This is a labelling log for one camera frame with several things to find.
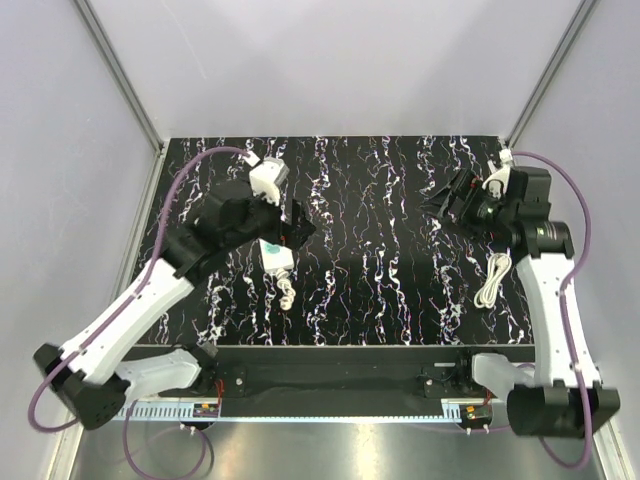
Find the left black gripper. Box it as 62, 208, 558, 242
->
224, 183, 316, 252

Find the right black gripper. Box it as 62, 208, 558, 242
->
416, 168, 516, 244

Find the white multicolour power strip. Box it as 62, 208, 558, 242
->
259, 239, 294, 274

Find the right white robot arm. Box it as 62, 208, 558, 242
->
425, 167, 620, 439

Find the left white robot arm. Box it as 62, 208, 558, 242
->
33, 181, 316, 430

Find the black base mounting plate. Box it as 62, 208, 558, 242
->
119, 344, 536, 419

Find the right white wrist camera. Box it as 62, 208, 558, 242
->
482, 148, 515, 199

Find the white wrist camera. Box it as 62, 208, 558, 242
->
244, 152, 289, 206
482, 148, 515, 199

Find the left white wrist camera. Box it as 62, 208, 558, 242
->
244, 152, 289, 206

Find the white coiled strip cord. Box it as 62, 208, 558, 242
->
274, 269, 296, 312

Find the white power strip cord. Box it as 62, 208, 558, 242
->
472, 251, 512, 309

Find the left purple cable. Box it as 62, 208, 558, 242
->
27, 147, 259, 479

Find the white slotted cable duct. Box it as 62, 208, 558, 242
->
115, 398, 462, 425

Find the right aluminium frame post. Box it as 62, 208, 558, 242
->
504, 0, 600, 148

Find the aluminium frame post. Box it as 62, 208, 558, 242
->
504, 0, 600, 148
74, 0, 166, 154

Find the left aluminium frame post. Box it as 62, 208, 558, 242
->
74, 0, 166, 154

